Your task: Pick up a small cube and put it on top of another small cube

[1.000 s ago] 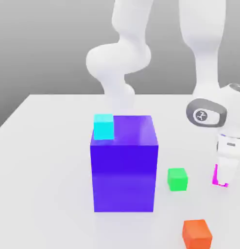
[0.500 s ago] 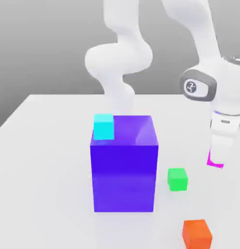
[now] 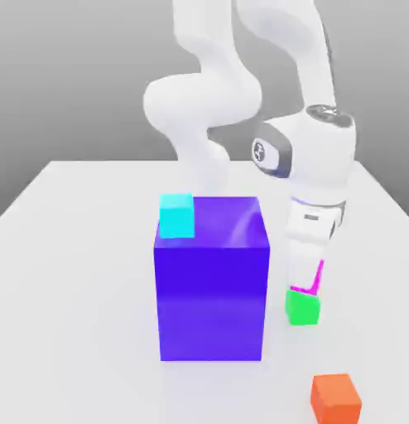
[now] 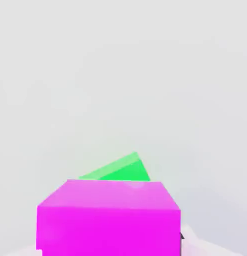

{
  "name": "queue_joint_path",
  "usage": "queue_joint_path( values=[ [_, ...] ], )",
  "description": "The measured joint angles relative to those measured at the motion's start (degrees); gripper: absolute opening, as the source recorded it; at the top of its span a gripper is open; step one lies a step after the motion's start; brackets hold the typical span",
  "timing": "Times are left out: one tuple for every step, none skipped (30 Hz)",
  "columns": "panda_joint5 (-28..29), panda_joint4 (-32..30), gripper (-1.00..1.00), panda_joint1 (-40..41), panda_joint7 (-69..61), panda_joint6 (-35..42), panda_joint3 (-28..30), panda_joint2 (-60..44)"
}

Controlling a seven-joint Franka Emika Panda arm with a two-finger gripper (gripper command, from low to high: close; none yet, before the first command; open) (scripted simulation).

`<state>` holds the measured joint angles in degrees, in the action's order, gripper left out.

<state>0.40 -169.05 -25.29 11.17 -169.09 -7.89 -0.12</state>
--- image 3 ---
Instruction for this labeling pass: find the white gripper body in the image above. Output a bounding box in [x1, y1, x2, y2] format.
[284, 201, 339, 247]

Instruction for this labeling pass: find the small magenta cube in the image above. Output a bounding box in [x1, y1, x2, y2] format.
[289, 258, 325, 296]

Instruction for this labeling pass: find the small green cube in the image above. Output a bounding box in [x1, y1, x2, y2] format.
[284, 288, 321, 327]

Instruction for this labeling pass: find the small cyan cube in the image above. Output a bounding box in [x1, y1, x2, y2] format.
[158, 194, 196, 239]

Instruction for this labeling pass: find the small orange cube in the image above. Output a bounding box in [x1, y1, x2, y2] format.
[310, 373, 363, 424]

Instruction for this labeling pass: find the large blue box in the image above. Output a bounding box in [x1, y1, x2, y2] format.
[153, 195, 271, 363]

